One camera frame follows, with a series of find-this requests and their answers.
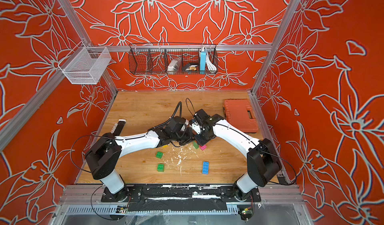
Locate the grey packet in basket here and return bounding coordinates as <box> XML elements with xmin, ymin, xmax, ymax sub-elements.
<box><xmin>167</xmin><ymin>58</ymin><xmax>182</xmax><ymax>75</ymax></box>

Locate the clear plastic wall bin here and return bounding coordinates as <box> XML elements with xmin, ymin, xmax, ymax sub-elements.
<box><xmin>59</xmin><ymin>47</ymin><xmax>111</xmax><ymax>85</ymax></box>

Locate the green lego brick front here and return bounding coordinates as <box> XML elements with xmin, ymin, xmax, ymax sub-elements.
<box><xmin>157</xmin><ymin>164</ymin><xmax>165</xmax><ymax>172</ymax></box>

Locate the blue lego brick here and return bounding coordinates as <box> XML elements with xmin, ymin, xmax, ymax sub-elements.
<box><xmin>202</xmin><ymin>161</ymin><xmax>210</xmax><ymax>175</ymax></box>

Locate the tall green lego brick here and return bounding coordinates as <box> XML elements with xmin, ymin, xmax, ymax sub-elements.
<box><xmin>193</xmin><ymin>141</ymin><xmax>200</xmax><ymax>149</ymax></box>

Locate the small green lego brick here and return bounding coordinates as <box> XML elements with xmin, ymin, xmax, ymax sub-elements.
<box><xmin>156</xmin><ymin>152</ymin><xmax>164</xmax><ymax>159</ymax></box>

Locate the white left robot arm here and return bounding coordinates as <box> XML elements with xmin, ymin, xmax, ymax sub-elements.
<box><xmin>85</xmin><ymin>116</ymin><xmax>194</xmax><ymax>197</ymax></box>

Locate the light blue box in basket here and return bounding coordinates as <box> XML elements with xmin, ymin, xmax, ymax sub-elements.
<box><xmin>200</xmin><ymin>50</ymin><xmax>207</xmax><ymax>75</ymax></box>

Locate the black item in basket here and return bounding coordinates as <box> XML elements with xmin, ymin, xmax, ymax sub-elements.
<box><xmin>182</xmin><ymin>62</ymin><xmax>199</xmax><ymax>72</ymax></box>

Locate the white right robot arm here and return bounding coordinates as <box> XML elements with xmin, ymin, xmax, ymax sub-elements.
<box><xmin>190</xmin><ymin>109</ymin><xmax>282</xmax><ymax>197</ymax></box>

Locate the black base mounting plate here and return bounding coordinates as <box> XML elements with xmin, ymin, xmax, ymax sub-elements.
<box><xmin>100</xmin><ymin>184</ymin><xmax>261</xmax><ymax>213</ymax></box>

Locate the white cable in basket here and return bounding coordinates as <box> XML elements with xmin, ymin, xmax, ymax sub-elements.
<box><xmin>206</xmin><ymin>55</ymin><xmax>218</xmax><ymax>73</ymax></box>

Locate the orange plastic tool case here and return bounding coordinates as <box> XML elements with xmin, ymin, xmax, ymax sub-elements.
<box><xmin>223</xmin><ymin>99</ymin><xmax>259</xmax><ymax>133</ymax></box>

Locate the black wire wall basket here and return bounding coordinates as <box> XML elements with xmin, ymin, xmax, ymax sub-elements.
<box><xmin>128</xmin><ymin>43</ymin><xmax>219</xmax><ymax>75</ymax></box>

